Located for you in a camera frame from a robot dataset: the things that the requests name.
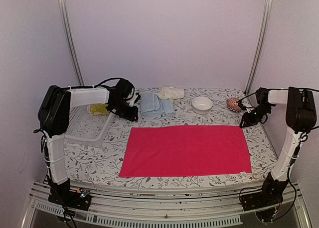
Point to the red white patterned ball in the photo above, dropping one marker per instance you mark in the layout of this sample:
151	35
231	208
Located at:
232	105

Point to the aluminium front rail base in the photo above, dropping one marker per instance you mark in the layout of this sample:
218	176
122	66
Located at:
124	207

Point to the white ceramic bowl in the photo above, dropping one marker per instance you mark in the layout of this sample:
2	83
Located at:
201	105

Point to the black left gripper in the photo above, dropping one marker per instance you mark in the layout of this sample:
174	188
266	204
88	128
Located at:
131	116

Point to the light blue towel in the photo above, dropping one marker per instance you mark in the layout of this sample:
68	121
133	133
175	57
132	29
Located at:
152	104

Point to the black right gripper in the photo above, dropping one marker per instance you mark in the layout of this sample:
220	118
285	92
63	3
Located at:
248	121

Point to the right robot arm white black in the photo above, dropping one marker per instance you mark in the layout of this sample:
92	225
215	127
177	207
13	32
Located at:
301	119

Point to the right aluminium frame post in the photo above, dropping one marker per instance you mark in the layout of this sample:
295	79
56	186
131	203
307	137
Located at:
261	38

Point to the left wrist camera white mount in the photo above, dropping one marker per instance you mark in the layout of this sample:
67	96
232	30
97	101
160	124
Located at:
136	97

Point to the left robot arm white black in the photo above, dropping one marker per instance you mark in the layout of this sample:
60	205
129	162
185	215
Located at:
53	117

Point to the cream rolled towel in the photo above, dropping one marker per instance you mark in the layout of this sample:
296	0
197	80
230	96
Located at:
170	93

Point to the white plastic basket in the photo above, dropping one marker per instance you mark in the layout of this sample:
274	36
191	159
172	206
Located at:
87	129

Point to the pink towel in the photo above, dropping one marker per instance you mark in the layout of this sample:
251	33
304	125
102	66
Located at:
184	151

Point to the green crocodile pattern towel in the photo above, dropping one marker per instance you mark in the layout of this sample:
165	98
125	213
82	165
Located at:
100	109

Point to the aluminium frame post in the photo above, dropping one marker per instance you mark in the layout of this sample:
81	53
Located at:
261	38
70	41

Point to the left aluminium frame post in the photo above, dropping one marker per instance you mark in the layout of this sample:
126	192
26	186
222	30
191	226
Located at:
70	41

